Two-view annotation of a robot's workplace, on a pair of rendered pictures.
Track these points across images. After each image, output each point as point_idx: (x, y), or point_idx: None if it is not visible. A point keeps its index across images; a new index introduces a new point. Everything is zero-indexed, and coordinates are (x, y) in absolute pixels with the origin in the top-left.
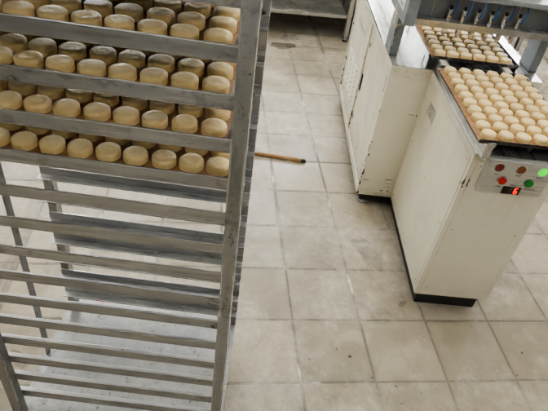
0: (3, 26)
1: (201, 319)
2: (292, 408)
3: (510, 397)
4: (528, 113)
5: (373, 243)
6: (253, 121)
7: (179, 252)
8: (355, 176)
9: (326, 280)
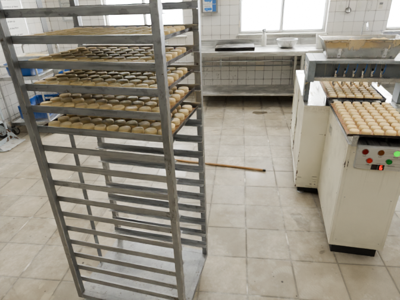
0: (62, 66)
1: (165, 227)
2: None
3: None
4: (385, 120)
5: (305, 215)
6: (199, 123)
7: None
8: (294, 176)
9: (271, 236)
